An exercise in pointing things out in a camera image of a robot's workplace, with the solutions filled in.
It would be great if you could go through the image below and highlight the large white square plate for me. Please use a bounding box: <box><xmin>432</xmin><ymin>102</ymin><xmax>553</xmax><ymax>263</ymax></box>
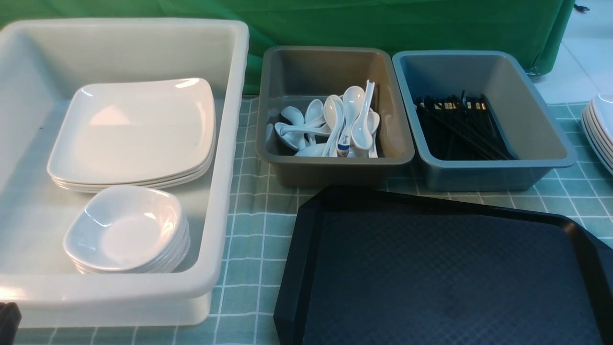
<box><xmin>47</xmin><ymin>77</ymin><xmax>216</xmax><ymax>185</ymax></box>

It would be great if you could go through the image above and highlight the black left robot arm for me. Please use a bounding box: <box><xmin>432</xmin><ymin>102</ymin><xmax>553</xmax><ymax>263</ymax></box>
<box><xmin>0</xmin><ymin>303</ymin><xmax>22</xmax><ymax>345</ymax></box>

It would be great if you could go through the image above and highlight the pile of white spoons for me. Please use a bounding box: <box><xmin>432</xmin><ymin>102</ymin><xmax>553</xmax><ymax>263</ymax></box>
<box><xmin>265</xmin><ymin>80</ymin><xmax>381</xmax><ymax>159</ymax></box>

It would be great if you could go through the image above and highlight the brown plastic bin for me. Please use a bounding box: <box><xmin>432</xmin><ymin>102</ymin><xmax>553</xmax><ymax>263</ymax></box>
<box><xmin>255</xmin><ymin>46</ymin><xmax>415</xmax><ymax>188</ymax></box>

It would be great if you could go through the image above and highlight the black serving tray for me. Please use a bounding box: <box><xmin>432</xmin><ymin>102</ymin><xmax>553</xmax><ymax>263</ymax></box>
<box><xmin>273</xmin><ymin>186</ymin><xmax>613</xmax><ymax>345</ymax></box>

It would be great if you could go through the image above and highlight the green checkered tablecloth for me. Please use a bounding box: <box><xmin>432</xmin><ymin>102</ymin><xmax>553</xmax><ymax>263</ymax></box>
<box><xmin>15</xmin><ymin>96</ymin><xmax>613</xmax><ymax>345</ymax></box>

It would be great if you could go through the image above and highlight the pile of black chopsticks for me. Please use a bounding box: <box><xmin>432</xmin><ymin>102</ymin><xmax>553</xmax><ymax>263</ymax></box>
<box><xmin>413</xmin><ymin>91</ymin><xmax>517</xmax><ymax>161</ymax></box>

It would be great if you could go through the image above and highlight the blue-grey plastic bin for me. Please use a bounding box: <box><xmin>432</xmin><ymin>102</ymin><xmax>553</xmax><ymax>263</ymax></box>
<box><xmin>392</xmin><ymin>50</ymin><xmax>577</xmax><ymax>192</ymax></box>

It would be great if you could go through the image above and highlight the large white plastic tub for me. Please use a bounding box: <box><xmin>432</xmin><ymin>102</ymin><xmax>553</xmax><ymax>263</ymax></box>
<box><xmin>0</xmin><ymin>18</ymin><xmax>249</xmax><ymax>329</ymax></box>

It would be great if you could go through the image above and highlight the stack of white bowls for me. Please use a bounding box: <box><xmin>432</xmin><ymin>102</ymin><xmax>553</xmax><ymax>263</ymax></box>
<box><xmin>63</xmin><ymin>185</ymin><xmax>191</xmax><ymax>274</ymax></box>

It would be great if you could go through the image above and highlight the stack of white square plates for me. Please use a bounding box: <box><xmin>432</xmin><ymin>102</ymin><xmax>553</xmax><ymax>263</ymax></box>
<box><xmin>47</xmin><ymin>146</ymin><xmax>215</xmax><ymax>194</ymax></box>

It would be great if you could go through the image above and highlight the green backdrop cloth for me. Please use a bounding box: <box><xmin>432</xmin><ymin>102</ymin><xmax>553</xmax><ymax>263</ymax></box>
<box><xmin>1</xmin><ymin>0</ymin><xmax>574</xmax><ymax>95</ymax></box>

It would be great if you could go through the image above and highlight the stack of plates at right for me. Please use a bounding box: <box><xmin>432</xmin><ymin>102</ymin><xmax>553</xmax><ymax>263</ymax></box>
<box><xmin>580</xmin><ymin>92</ymin><xmax>613</xmax><ymax>174</ymax></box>

